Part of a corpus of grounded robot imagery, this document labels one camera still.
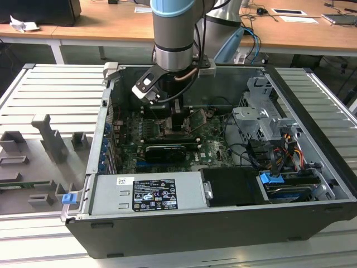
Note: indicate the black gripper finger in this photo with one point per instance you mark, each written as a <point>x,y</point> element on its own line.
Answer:
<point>178,121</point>

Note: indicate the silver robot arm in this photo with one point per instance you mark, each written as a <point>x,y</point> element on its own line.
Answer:
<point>173,33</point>

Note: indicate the black RAM slot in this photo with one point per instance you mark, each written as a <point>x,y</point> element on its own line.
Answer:
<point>164,115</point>
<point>163,112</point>
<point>163,109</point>
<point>173,140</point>
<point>164,106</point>
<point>178,143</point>

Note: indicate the black CPU socket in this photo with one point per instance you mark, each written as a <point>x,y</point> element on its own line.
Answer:
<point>178,136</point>

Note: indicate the round coin cell battery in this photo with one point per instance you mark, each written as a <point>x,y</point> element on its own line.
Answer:
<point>210,114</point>

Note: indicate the black graphics card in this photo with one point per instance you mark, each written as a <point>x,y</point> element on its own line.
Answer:
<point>167,155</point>

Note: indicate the green motherboard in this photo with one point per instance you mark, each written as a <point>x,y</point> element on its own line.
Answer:
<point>214,148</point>

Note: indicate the grey plastic case latch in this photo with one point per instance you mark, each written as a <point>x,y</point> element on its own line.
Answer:
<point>110,69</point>

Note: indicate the perforated metal drive cage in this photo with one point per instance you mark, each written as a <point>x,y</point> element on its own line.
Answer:
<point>251,114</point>

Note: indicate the black plastic shroud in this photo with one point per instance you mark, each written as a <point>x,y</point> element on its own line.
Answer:
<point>231,187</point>

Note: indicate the wooden desk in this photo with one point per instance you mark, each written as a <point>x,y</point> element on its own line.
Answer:
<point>46,31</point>
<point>111,25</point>

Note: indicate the grey power supply with label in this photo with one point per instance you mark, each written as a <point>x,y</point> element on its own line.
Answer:
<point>111,195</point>

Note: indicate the hard disk in blue carrier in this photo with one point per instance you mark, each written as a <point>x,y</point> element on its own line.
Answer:
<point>272,178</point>

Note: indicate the black and grey PC case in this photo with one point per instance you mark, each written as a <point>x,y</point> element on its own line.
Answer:
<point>195,234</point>

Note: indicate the black computer mouse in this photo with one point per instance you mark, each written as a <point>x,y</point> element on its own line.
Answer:
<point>262,11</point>

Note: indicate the blue plastic latch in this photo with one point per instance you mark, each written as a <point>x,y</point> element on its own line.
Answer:
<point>68,199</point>

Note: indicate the white paper sheet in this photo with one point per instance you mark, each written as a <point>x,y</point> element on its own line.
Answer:
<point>298,19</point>

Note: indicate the grey parts rack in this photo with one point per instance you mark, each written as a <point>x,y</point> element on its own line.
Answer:
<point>33,156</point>

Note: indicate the black box device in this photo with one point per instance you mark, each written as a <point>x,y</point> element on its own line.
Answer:
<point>42,11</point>

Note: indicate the crumpled white paper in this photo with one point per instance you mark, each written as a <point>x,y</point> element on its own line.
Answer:
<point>22,25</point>

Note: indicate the green RAM stick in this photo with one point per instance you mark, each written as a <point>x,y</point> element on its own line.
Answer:
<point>22,185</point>

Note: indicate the grey laptop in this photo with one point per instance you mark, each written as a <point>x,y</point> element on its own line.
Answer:
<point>340,19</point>

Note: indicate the white wrist camera on bracket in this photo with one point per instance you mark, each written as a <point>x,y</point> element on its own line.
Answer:
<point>143,86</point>

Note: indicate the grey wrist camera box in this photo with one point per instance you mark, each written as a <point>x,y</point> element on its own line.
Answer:
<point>207,69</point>

